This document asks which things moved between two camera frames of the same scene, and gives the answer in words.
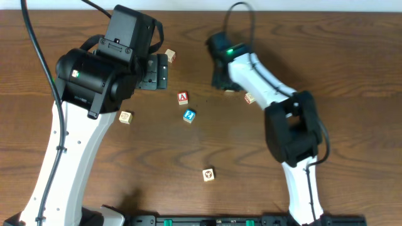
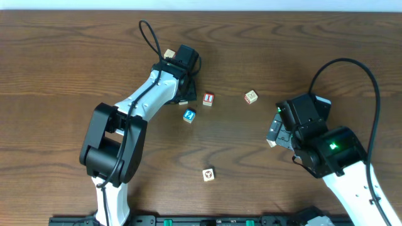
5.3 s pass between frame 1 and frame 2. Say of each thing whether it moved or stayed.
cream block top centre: stayed
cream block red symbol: stayed
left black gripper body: moved
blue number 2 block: stayed
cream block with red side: stayed
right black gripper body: moved
